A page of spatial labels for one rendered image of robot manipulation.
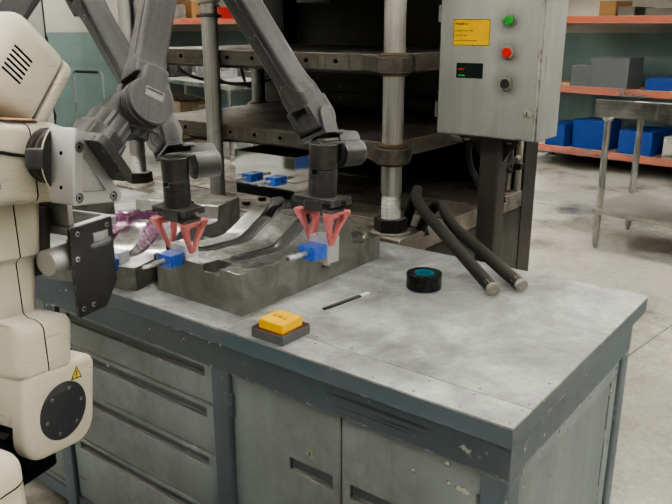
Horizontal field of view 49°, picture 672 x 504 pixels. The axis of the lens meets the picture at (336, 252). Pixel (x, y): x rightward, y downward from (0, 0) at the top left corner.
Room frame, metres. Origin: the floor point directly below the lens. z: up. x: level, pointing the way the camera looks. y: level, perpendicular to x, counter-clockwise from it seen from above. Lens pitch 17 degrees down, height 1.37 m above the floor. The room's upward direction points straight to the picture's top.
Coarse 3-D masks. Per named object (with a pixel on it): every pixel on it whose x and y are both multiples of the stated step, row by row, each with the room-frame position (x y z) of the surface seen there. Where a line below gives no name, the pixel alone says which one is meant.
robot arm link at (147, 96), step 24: (144, 0) 1.28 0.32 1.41; (168, 0) 1.30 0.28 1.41; (144, 24) 1.25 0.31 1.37; (168, 24) 1.28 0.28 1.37; (144, 48) 1.23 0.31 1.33; (168, 48) 1.26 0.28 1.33; (144, 72) 1.18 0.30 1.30; (144, 96) 1.16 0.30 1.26; (168, 96) 1.19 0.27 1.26; (144, 120) 1.15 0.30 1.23
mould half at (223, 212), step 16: (160, 192) 2.06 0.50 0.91; (144, 208) 1.97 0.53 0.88; (208, 208) 1.91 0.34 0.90; (224, 208) 1.93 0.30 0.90; (144, 224) 1.76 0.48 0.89; (208, 224) 1.84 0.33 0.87; (224, 224) 1.92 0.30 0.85; (128, 240) 1.71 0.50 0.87; (160, 240) 1.69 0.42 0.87; (176, 240) 1.70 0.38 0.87; (192, 240) 1.77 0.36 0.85; (144, 256) 1.62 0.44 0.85; (64, 272) 1.61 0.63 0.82; (128, 272) 1.54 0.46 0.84; (144, 272) 1.57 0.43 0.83; (128, 288) 1.55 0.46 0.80
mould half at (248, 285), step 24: (288, 216) 1.71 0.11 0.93; (216, 240) 1.66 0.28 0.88; (264, 240) 1.64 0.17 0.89; (360, 240) 1.74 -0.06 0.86; (192, 264) 1.47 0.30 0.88; (240, 264) 1.46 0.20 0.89; (264, 264) 1.46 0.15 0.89; (288, 264) 1.51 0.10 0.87; (312, 264) 1.57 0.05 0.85; (336, 264) 1.64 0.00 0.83; (360, 264) 1.72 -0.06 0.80; (168, 288) 1.53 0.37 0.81; (192, 288) 1.48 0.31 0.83; (216, 288) 1.43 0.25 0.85; (240, 288) 1.39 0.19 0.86; (264, 288) 1.45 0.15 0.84; (288, 288) 1.51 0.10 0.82; (240, 312) 1.39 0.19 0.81
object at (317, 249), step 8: (320, 232) 1.46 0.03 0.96; (312, 240) 1.44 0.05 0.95; (320, 240) 1.43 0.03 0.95; (336, 240) 1.44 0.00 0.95; (304, 248) 1.40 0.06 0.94; (312, 248) 1.39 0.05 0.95; (320, 248) 1.40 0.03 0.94; (328, 248) 1.42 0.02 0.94; (336, 248) 1.44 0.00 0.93; (288, 256) 1.35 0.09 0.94; (296, 256) 1.37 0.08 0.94; (304, 256) 1.39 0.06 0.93; (312, 256) 1.39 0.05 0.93; (320, 256) 1.40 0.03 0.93; (328, 256) 1.41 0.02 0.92; (336, 256) 1.44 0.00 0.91
